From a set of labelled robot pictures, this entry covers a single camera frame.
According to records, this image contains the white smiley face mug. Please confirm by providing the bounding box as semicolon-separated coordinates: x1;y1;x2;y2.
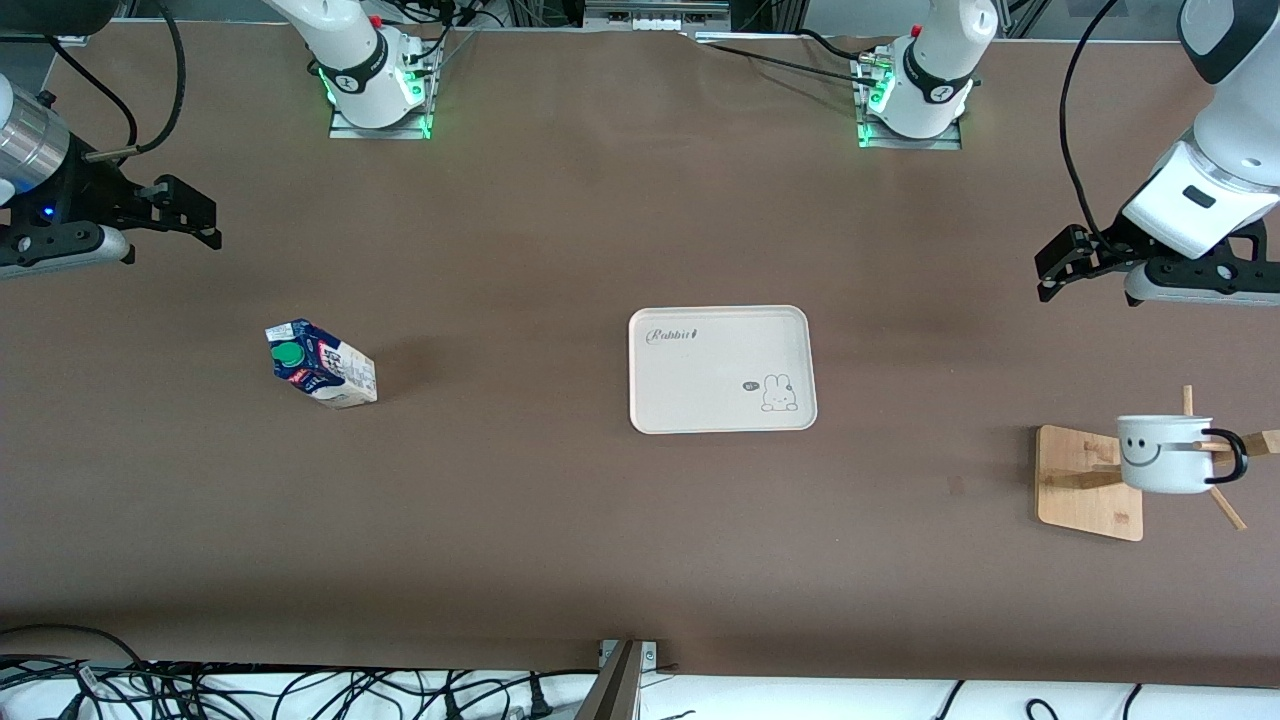
1116;415;1249;495

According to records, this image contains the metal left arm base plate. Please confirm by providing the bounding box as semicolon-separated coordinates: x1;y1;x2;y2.
855;45;966;151

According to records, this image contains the black looped floor cable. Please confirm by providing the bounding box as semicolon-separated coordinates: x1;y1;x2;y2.
0;625;156;720

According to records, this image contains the grey power strip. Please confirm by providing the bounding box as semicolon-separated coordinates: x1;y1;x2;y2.
585;0;732;33

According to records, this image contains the blue white milk carton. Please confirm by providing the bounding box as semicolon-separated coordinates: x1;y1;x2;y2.
265;319;379;410

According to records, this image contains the black cable with plug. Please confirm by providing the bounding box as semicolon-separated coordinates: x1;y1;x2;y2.
440;668;601;720

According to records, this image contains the short black table cable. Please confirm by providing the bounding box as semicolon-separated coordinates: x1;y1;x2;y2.
795;28;881;63

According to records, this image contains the small metal bracket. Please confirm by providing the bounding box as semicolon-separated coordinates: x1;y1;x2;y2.
598;640;661;673

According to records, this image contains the long black table cable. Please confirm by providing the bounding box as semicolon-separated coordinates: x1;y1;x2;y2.
695;40;886;86

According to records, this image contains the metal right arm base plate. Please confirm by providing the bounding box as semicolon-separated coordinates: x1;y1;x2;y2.
328;50;441;141

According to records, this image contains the white sheet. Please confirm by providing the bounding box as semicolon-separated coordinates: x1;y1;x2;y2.
0;660;1280;720

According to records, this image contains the beige rabbit print tray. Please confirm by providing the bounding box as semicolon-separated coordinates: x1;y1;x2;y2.
629;305;818;435

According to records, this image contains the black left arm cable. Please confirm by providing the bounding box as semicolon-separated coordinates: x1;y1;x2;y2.
1058;0;1126;251

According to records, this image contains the aluminium profile post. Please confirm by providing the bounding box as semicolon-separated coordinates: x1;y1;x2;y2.
575;640;646;720

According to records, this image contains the wooden cup rack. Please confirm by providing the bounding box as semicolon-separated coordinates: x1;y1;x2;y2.
1035;385;1280;543

